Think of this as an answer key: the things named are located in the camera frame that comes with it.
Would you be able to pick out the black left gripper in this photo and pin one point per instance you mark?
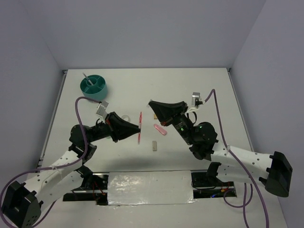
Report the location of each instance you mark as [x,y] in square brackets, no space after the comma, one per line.
[119,128]

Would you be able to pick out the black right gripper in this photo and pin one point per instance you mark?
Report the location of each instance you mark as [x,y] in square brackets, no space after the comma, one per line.
[165,111]

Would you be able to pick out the red pink pen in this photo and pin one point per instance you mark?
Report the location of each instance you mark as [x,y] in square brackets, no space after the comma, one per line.
[140,126]

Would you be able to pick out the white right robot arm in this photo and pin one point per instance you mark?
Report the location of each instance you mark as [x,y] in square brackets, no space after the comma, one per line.
[227,163]

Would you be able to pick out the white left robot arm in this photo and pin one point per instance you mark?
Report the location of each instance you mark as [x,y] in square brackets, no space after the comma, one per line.
[23,203]

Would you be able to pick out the clear tape roll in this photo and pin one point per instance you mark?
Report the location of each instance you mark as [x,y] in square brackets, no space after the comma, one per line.
[126,118]

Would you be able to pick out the pink capped highlighter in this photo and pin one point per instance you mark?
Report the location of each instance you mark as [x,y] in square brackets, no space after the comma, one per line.
[160,129]

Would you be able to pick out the beige rectangular eraser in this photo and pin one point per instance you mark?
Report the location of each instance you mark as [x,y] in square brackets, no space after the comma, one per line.
[154,146]

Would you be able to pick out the teal round compartment organizer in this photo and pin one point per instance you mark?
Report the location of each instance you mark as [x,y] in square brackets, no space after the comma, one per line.
[96,90]

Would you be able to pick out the silver foil tape sheet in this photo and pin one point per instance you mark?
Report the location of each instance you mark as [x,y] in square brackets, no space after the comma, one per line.
[149,188]

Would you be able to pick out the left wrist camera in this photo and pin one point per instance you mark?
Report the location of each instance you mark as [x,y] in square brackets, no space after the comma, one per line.
[101,109]

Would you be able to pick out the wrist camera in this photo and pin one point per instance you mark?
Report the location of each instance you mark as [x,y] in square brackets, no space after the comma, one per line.
[196,102]
[101,109]

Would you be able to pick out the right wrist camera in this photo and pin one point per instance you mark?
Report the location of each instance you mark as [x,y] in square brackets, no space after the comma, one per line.
[196,102]

